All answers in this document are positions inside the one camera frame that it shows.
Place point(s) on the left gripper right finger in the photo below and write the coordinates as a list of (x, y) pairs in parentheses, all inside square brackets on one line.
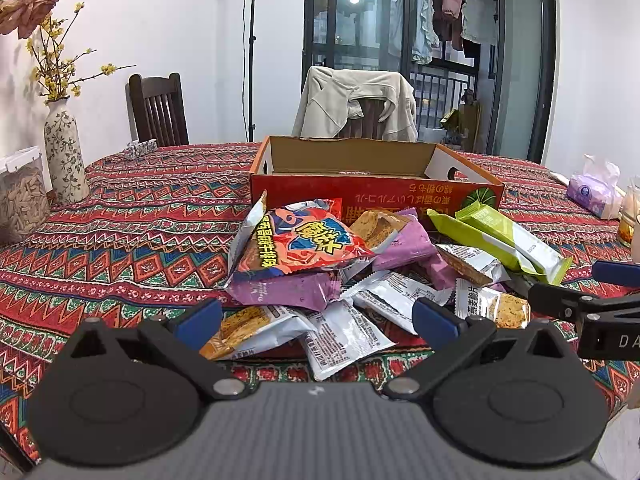
[(515, 397)]

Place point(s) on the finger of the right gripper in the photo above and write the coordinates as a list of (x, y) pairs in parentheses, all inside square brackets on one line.
[(616, 273), (557, 301)]

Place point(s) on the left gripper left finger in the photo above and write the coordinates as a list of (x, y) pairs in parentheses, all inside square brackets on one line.
[(118, 396)]

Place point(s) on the green white protein bar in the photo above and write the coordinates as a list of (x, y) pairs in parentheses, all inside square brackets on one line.
[(549, 263)]

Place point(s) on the white cracker snack packet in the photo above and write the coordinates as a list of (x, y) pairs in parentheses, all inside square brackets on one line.
[(341, 337)]

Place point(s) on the red orange chip bag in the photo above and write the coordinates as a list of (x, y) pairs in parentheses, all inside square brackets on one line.
[(307, 236)]

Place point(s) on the glass jar at right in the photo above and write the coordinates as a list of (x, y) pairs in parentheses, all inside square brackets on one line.
[(629, 211)]

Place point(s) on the purple tissue pack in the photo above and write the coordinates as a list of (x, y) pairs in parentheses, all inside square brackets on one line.
[(595, 188)]

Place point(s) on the cracker packet near box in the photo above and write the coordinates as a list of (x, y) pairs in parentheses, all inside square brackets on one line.
[(473, 264)]

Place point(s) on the white cracker packet right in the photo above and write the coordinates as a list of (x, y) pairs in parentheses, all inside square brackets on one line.
[(505, 310)]

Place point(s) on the orange cracker packet front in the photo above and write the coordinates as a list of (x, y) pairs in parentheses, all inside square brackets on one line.
[(254, 330)]

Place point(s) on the purple snack packet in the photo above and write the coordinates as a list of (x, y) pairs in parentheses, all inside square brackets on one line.
[(412, 245), (310, 291)]

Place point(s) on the white packet centre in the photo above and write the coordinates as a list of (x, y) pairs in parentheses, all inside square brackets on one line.
[(392, 295)]

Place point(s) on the orange cardboard box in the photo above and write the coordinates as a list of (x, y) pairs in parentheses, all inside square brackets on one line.
[(367, 174)]

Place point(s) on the floral ceramic vase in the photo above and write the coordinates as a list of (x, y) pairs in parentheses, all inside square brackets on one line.
[(64, 157)]

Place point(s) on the chair with beige jacket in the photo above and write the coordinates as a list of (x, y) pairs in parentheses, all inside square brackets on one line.
[(364, 121)]

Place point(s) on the black framed sliding door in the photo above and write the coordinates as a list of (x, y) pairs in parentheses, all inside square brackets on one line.
[(496, 56)]

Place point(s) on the dark wooden chair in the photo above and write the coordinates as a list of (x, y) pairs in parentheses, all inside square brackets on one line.
[(157, 105)]

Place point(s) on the beige jacket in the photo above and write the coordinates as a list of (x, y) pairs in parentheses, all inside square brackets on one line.
[(331, 98)]

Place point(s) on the hanging laundry clothes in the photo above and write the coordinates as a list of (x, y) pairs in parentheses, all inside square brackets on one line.
[(459, 25)]

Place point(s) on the yellow flower branches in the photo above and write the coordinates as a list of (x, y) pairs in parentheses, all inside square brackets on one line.
[(55, 73)]

